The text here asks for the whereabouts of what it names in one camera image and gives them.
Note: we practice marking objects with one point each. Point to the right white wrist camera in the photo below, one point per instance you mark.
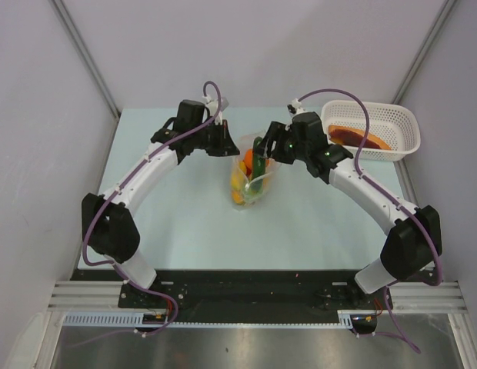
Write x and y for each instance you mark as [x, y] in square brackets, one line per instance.
[297, 112]

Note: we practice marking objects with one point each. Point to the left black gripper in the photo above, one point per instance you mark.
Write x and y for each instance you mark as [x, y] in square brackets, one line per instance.
[225, 146]

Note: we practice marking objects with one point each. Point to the clear zip top bag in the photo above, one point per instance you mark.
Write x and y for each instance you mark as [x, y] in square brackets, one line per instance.
[245, 143]

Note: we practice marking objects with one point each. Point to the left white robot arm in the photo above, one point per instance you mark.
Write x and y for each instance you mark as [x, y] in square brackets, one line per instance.
[108, 219]

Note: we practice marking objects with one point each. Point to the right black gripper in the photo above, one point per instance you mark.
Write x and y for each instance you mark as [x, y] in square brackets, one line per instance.
[277, 132]

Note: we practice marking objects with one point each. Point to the white slotted cable duct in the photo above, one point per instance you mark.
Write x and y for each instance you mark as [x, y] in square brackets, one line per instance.
[150, 321]

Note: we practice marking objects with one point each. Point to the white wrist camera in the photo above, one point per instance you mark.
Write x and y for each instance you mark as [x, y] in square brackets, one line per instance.
[297, 112]
[213, 109]

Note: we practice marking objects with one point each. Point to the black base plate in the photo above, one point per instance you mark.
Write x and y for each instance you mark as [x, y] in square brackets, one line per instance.
[263, 295]

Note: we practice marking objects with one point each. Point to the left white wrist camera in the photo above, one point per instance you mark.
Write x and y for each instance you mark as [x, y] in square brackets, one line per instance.
[213, 109]

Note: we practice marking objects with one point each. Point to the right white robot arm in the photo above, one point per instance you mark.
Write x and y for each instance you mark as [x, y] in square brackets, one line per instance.
[413, 234]

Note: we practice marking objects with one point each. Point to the orange toy tangerine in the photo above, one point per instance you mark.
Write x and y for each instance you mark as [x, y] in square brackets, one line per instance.
[248, 158]

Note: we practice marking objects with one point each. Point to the white plastic basket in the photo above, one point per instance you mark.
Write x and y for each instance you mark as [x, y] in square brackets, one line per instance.
[394, 124]

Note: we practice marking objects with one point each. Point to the aluminium frame rail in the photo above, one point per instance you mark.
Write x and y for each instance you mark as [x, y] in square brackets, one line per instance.
[407, 297]

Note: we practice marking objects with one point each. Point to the dark green toy cucumber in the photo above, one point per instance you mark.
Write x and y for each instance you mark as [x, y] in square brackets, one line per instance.
[257, 169]

